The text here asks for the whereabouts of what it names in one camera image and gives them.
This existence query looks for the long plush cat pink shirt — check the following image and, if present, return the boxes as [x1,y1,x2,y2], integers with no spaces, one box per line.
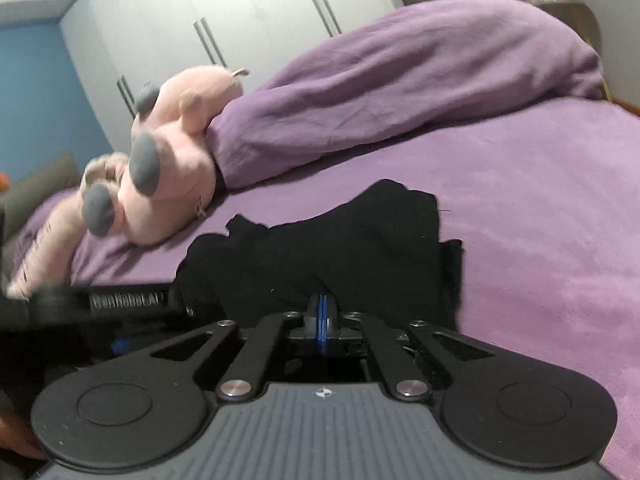
[7,152,132,301]

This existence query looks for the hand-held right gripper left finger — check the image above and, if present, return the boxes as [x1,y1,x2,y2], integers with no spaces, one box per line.
[150,294,324,404]

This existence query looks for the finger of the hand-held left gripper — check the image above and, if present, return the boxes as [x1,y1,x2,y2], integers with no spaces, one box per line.
[85,325,168,368]

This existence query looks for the black garment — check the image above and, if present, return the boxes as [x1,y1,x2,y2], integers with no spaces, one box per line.
[175,178,464,361]

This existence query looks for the brown wooden furniture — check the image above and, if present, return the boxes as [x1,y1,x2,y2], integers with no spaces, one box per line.
[537,0,614,104]

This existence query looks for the pink plush pig grey hooves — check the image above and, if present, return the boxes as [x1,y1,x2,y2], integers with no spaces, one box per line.
[120,66,251,247]

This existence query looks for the purple fleece blanket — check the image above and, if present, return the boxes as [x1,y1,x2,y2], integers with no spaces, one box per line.
[20,97,640,480]

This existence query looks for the purple rolled duvet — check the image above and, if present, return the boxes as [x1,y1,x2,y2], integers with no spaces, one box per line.
[207,0,607,190]

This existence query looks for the white wardrobe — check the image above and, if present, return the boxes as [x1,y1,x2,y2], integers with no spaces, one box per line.
[59,0,407,152]

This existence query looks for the grey wardrobe handle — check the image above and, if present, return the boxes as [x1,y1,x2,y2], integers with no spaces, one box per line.
[297,0,344,37]
[193,17,229,67]
[116,74,137,120]

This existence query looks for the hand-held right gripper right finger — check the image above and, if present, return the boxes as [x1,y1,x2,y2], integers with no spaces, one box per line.
[322,294,497,404]

